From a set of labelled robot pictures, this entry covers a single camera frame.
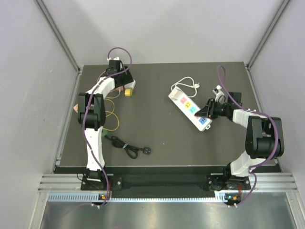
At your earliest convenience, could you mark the pink charger cable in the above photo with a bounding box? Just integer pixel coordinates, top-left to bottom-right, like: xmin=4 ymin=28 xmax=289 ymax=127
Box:
xmin=96 ymin=70 xmax=122 ymax=100

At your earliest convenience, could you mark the green power strip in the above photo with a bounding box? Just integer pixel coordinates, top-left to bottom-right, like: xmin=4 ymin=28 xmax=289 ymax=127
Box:
xmin=102 ymin=129 xmax=108 ymax=138

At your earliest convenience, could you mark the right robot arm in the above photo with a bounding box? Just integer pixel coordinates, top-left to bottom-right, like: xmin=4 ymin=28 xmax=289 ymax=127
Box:
xmin=195 ymin=92 xmax=285 ymax=191

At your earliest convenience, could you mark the white power strip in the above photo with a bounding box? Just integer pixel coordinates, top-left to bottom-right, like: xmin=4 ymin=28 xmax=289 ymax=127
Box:
xmin=168 ymin=89 xmax=212 ymax=132

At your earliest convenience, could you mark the pink charger plug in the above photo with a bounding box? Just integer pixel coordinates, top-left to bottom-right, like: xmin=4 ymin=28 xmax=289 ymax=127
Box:
xmin=116 ymin=86 xmax=124 ymax=92

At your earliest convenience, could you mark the white charger cable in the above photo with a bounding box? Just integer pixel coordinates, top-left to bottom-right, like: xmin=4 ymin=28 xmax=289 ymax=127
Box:
xmin=170 ymin=76 xmax=201 ymax=98

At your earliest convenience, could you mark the pink giraffe cube charger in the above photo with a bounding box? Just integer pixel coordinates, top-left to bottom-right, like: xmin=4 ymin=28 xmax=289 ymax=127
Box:
xmin=73 ymin=104 xmax=78 ymax=112

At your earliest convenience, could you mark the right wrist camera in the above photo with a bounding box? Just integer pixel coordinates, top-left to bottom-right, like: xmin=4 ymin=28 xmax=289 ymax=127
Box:
xmin=213 ymin=85 xmax=225 ymax=103

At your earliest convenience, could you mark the yellow charger cable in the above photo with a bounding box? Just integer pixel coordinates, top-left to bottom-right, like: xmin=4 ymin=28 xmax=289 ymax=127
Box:
xmin=103 ymin=98 xmax=120 ymax=131

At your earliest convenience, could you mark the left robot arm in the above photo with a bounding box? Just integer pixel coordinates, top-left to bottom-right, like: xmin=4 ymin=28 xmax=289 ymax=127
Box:
xmin=77 ymin=57 xmax=133 ymax=190

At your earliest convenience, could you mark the grey slotted cable duct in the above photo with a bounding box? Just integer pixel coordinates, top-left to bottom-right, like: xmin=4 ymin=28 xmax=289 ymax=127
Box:
xmin=48 ymin=192 xmax=239 ymax=203

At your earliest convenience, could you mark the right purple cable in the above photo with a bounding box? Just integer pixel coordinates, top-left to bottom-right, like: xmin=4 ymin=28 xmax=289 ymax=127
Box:
xmin=216 ymin=65 xmax=279 ymax=206

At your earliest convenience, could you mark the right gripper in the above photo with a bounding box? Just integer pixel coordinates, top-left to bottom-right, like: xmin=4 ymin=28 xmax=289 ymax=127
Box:
xmin=195 ymin=98 xmax=231 ymax=119

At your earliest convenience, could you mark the white square charger plug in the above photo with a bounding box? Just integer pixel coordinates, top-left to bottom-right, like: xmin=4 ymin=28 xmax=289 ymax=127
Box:
xmin=169 ymin=87 xmax=183 ymax=100

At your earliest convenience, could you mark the yellow charger plug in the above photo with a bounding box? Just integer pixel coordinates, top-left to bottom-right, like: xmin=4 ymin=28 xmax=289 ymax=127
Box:
xmin=124 ymin=89 xmax=134 ymax=97

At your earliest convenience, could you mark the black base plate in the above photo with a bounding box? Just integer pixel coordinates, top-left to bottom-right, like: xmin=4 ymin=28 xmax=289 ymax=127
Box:
xmin=81 ymin=166 xmax=251 ymax=202

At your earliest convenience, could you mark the black power cord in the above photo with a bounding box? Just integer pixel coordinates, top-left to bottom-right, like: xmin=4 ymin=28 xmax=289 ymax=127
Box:
xmin=104 ymin=135 xmax=153 ymax=160

